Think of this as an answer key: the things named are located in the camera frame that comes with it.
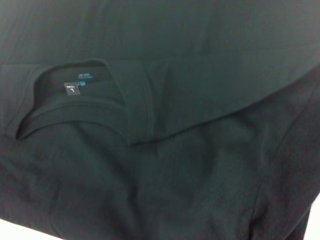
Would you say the black shirt with FREE! print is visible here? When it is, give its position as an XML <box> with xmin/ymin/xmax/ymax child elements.
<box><xmin>0</xmin><ymin>0</ymin><xmax>320</xmax><ymax>240</ymax></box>

